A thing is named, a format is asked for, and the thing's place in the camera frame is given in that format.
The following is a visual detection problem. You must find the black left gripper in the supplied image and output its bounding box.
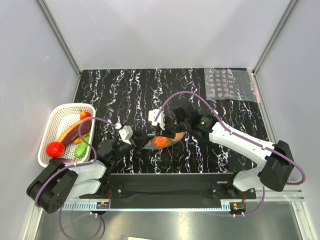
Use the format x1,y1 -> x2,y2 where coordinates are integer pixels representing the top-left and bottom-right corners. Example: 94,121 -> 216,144
109,129 -> 154,161

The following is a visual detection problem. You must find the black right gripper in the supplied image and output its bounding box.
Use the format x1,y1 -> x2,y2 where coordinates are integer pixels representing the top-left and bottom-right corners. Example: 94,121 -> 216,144
155,115 -> 190,140

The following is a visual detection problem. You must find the peach toy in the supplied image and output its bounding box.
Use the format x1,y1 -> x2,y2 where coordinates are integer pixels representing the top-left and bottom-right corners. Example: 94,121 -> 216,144
173,132 -> 185,142

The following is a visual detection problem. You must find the clear zip bag blue zipper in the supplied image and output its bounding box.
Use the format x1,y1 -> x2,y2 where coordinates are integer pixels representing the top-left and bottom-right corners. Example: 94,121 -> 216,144
142,132 -> 186,150

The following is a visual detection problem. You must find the orange pumpkin toy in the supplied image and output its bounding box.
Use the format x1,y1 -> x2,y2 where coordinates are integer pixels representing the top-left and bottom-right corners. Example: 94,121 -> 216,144
152,136 -> 169,148

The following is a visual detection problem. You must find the green orange mango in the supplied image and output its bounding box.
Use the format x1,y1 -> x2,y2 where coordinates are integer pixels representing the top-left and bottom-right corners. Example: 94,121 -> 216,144
166,138 -> 177,147

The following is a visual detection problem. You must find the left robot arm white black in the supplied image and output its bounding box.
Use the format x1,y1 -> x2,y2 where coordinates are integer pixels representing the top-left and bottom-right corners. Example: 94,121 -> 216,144
26,133 -> 155,214

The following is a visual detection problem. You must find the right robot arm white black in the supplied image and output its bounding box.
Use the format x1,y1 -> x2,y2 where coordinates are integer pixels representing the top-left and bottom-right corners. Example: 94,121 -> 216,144
157,106 -> 294,199

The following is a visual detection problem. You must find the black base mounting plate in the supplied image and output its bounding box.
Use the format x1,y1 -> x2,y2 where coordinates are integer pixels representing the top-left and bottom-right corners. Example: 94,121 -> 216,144
48,172 -> 288,210

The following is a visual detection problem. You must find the green vegetable toy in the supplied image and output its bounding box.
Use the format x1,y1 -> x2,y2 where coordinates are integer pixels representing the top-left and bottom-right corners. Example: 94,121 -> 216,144
74,138 -> 88,158

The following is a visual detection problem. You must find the red pepper toy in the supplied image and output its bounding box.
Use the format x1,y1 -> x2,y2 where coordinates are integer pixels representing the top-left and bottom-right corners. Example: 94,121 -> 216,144
79,110 -> 91,120

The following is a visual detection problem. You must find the yellow orange fruit toy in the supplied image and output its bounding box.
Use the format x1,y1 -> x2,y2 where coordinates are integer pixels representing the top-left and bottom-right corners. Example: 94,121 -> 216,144
72,137 -> 83,145

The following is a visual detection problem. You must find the clear bags pink dots stack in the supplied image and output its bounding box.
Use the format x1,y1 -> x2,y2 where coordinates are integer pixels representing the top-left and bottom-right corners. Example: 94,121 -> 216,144
204,68 -> 261,103

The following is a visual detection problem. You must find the purple eggplant toy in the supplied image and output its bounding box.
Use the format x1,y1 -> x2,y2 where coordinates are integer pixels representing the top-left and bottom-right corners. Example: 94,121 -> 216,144
58,158 -> 80,164

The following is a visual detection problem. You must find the left connector board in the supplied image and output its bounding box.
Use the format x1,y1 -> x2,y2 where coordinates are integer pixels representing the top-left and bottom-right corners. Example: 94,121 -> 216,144
96,199 -> 110,209

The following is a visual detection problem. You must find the connector board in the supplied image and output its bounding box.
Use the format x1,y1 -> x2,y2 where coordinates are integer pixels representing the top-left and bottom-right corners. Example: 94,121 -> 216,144
230,201 -> 247,214
96,199 -> 110,209

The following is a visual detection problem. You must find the white plastic basket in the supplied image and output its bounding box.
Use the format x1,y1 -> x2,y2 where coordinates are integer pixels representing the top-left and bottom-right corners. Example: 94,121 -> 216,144
37,103 -> 96,168

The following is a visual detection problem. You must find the red tomato toy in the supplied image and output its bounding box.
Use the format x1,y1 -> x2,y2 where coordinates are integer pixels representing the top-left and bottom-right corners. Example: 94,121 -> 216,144
46,141 -> 66,158

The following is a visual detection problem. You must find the right connector board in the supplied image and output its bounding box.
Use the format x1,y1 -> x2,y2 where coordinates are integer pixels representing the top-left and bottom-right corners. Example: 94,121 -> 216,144
230,201 -> 247,214

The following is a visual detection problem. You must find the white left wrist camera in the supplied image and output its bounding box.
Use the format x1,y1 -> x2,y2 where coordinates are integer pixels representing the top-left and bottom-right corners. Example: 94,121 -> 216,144
118,125 -> 133,145

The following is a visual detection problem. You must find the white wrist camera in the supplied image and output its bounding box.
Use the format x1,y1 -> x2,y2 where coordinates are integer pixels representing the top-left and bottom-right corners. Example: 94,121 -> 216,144
118,125 -> 133,145
148,109 -> 165,130

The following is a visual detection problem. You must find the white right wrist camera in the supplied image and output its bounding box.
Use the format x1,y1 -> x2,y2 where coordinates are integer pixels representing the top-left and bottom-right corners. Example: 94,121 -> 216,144
148,109 -> 165,130

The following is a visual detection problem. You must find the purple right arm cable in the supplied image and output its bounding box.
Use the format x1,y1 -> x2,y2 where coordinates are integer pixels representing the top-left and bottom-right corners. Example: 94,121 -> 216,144
152,91 -> 306,218

